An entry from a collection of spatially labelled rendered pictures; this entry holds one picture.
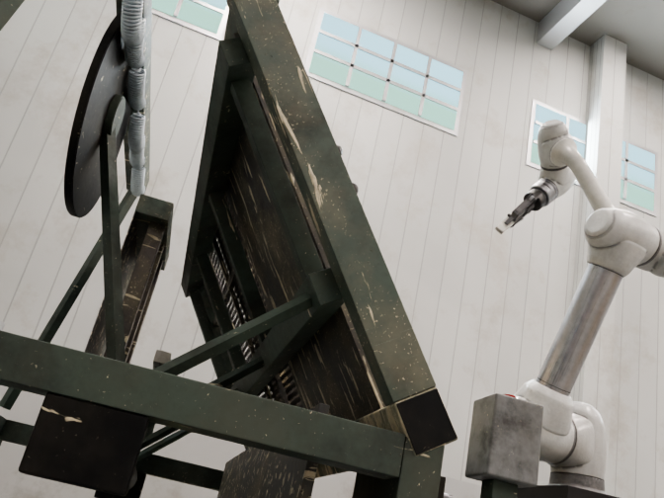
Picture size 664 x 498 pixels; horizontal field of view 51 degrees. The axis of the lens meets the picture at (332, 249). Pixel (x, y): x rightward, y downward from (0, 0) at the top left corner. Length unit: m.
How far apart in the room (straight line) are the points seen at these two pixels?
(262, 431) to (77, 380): 0.37
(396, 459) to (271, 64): 0.97
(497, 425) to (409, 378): 0.22
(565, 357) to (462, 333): 4.27
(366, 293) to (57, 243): 4.25
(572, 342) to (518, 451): 0.56
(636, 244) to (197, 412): 1.29
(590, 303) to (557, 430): 0.37
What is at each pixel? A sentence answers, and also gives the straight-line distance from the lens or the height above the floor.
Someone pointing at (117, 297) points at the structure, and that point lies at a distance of 2.51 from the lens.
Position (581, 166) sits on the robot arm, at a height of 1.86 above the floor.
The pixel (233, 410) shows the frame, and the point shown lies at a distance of 1.45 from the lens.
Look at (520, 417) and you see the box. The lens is 1.64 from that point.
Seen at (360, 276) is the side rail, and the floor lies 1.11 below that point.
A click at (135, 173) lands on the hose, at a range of 3.58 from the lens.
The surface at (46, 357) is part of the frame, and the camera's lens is 1.47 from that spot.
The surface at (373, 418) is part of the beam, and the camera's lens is 1.68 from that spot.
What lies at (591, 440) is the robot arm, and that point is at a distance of 2.24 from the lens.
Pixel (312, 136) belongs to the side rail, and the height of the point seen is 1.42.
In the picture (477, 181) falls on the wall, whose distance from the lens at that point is 6.97.
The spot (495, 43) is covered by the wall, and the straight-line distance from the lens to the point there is 7.97.
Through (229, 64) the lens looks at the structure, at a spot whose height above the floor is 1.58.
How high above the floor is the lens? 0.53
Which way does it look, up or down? 23 degrees up
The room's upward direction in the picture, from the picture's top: 13 degrees clockwise
